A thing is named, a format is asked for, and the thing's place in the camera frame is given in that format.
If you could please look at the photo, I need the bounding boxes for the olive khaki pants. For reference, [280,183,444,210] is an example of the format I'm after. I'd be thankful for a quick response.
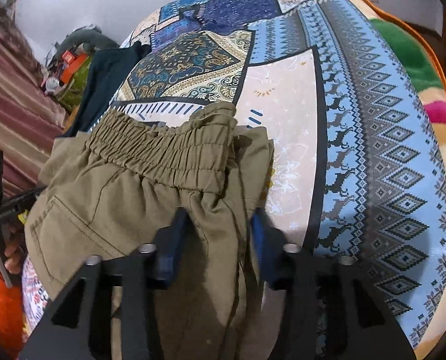
[24,102,273,359]

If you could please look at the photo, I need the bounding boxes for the orange sleeve forearm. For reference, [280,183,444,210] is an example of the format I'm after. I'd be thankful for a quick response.
[0,274,24,359]

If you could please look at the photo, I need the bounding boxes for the person left hand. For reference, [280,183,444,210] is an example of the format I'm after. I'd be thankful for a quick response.
[4,225,24,275]

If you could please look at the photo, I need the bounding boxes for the striped red curtain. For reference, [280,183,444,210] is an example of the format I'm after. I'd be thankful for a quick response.
[0,5,68,197]

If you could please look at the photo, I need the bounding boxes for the green fabric storage box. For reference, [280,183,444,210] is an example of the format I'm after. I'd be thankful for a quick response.
[56,55,93,113]

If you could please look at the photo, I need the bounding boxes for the blue patchwork bedspread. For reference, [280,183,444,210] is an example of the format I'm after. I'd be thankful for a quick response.
[23,0,446,359]

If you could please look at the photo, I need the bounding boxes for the orange box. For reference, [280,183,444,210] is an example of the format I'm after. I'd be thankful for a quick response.
[60,50,89,84]

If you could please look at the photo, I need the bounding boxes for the dark teal folded garment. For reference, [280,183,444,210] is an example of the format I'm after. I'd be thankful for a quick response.
[63,41,151,137]

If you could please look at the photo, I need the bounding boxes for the grey plush toy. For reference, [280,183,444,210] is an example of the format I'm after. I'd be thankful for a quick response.
[55,29,119,59]

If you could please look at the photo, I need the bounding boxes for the colourful fleece blanket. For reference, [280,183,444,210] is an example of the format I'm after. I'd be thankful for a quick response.
[350,0,446,359]

